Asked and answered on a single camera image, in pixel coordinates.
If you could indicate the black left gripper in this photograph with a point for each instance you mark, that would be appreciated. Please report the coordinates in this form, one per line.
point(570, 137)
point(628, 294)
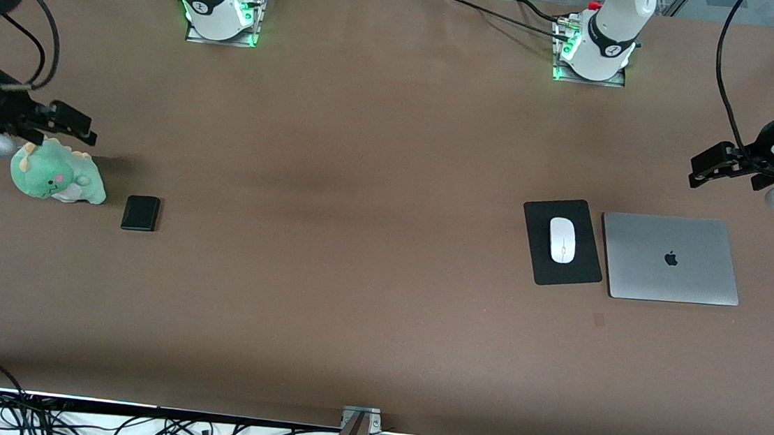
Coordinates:
point(761, 151)

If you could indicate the dark green square block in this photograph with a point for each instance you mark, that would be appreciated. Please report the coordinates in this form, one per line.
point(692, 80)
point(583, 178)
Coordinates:
point(141, 213)

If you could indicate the white computer mouse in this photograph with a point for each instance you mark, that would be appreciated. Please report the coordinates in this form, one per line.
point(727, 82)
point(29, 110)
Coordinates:
point(562, 240)

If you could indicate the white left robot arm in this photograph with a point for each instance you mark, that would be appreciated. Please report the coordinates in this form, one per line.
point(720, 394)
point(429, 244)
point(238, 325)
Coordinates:
point(614, 27)

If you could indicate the black mouse pad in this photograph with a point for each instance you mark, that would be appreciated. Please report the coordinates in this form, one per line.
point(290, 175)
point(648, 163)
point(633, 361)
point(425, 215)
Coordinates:
point(537, 259)

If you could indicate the green dinosaur plush toy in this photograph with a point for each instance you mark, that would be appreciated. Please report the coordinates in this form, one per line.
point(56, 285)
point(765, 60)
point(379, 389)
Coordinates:
point(47, 177)

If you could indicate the silver laptop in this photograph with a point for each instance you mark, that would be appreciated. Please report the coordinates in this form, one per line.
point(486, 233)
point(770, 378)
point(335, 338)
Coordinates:
point(669, 277)

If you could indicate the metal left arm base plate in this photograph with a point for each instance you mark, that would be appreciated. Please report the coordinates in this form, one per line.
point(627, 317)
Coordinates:
point(605, 82)

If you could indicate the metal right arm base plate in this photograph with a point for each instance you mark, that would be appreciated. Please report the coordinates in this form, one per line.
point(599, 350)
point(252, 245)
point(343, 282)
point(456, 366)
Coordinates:
point(220, 42)

